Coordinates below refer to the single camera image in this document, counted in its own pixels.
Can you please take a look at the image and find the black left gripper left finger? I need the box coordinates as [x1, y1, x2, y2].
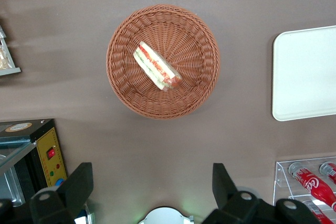
[0, 162, 94, 224]

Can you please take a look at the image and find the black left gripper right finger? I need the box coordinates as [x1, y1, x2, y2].
[201, 163, 321, 224]

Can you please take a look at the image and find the triangle sandwich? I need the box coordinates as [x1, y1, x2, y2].
[132, 40, 182, 93]

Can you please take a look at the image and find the brown round wicker basket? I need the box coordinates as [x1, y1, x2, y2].
[106, 4, 221, 120]

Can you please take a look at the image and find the white rectangular plastic tray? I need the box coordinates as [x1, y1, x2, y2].
[271, 25, 336, 122]

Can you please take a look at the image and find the black food warmer yellow panel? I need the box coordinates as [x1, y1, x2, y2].
[0, 119, 68, 207]

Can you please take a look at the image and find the clear acrylic bottle rack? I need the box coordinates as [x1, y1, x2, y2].
[272, 156, 336, 224]

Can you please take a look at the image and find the red cola bottle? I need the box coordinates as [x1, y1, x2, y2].
[319, 161, 336, 185]
[301, 200, 328, 224]
[288, 162, 336, 212]

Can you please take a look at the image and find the packaged bread clear wrapper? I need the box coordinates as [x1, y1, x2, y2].
[0, 45, 13, 70]

